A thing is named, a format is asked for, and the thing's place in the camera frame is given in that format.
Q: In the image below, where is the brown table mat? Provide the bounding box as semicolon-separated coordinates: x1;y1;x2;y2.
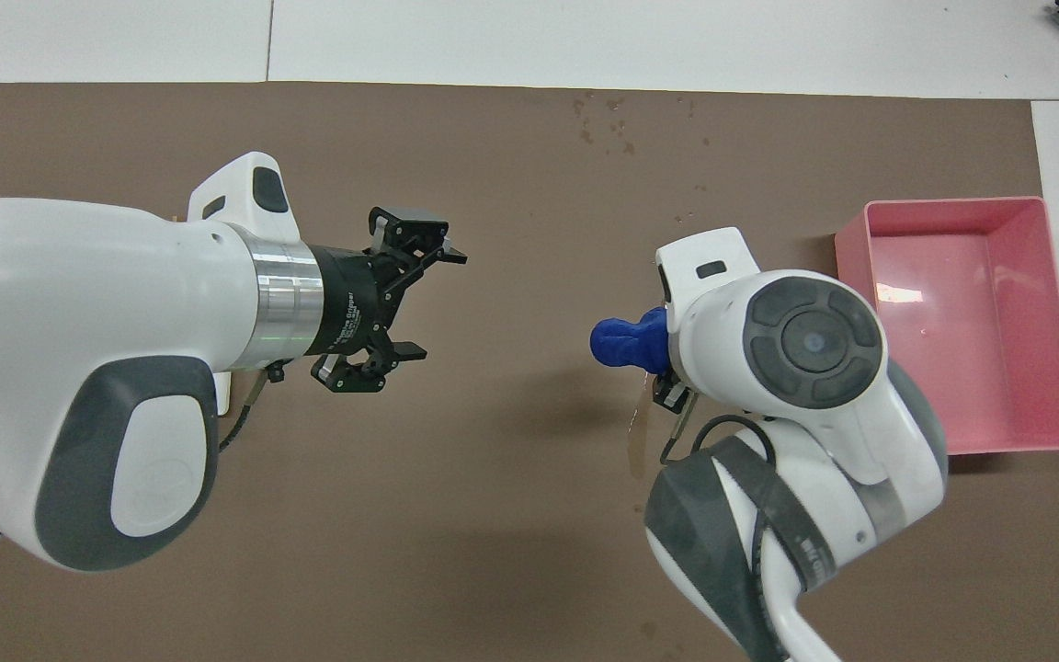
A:
0;81;1059;662

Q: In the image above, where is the water puddle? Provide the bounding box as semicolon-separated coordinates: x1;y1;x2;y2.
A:
626;372;659;479

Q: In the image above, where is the blue towel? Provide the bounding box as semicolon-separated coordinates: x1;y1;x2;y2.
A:
590;308;673;373

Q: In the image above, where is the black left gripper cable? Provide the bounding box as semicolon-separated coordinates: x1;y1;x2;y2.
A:
217;368;287;451

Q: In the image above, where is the pink plastic bin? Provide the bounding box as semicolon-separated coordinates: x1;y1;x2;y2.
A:
835;197;1059;456

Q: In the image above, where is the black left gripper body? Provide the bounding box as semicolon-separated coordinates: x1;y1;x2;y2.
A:
307;244;404;358

